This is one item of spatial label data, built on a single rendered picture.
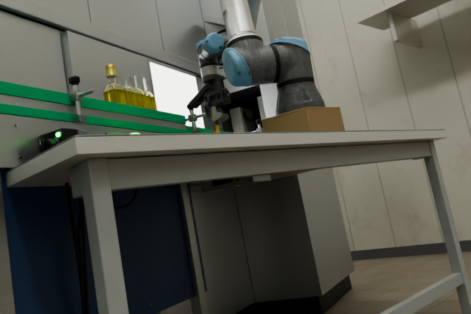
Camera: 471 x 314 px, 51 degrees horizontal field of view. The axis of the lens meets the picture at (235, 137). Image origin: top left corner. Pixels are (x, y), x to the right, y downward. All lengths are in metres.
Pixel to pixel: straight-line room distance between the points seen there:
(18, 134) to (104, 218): 0.37
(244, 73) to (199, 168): 0.43
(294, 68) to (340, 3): 3.19
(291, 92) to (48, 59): 0.85
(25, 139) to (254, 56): 0.66
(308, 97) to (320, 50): 3.23
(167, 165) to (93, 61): 0.97
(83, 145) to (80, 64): 1.01
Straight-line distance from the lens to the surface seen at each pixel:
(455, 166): 4.05
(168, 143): 1.00
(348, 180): 4.48
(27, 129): 1.24
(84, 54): 1.91
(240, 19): 1.51
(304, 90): 1.46
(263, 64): 1.44
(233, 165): 1.16
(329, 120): 1.45
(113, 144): 0.93
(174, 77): 2.38
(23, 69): 1.72
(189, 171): 1.07
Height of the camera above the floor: 0.56
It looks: 9 degrees up
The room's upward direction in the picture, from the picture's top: 11 degrees counter-clockwise
